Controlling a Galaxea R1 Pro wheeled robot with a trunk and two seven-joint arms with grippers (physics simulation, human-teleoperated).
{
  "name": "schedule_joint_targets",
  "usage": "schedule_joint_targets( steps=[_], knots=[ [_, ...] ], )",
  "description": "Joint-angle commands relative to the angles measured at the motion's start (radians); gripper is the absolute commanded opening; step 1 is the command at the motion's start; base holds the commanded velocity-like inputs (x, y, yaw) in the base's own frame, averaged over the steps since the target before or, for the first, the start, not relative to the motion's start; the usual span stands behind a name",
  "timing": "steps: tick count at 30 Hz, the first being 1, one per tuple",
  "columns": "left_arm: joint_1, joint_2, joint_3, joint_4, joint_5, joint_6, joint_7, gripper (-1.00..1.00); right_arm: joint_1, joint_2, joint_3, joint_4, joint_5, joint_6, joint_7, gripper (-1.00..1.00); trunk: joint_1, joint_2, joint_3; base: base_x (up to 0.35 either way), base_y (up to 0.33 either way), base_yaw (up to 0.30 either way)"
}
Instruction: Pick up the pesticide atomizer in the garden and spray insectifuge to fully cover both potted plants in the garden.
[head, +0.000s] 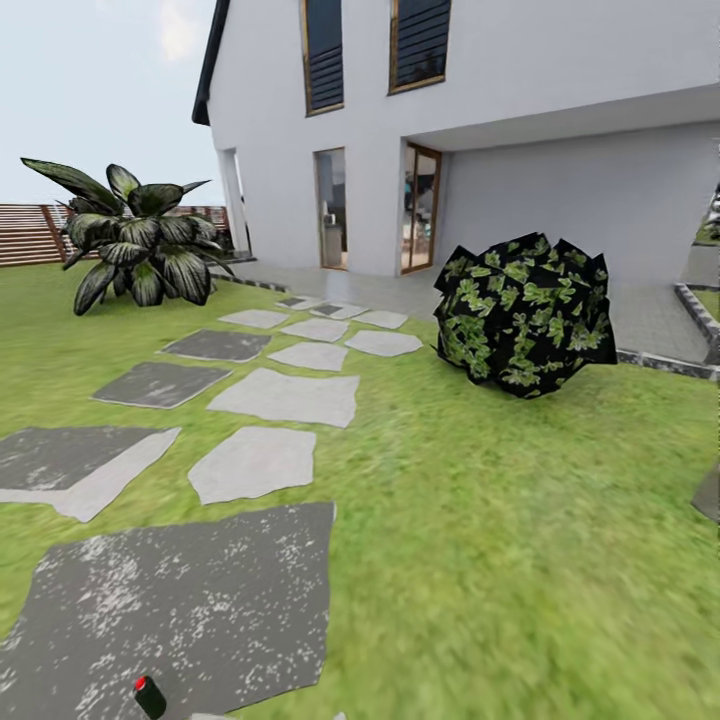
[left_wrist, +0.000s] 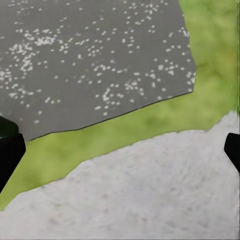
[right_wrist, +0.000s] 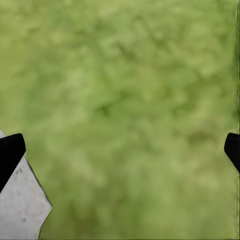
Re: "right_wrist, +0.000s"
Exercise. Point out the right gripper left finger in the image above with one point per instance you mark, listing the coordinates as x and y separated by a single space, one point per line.
12 149

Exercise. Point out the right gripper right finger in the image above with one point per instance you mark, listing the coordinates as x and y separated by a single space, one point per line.
232 149

